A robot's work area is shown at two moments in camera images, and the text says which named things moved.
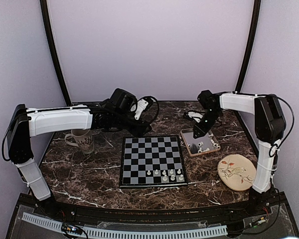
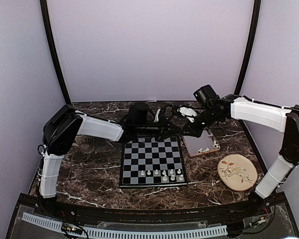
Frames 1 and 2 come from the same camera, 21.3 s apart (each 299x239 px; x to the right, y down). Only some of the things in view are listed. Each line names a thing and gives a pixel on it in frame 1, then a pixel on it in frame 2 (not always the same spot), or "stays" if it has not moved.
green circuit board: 71,229 stays
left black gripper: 139,130 -> 165,133
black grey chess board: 152,161 stays
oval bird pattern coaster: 236,172 stays
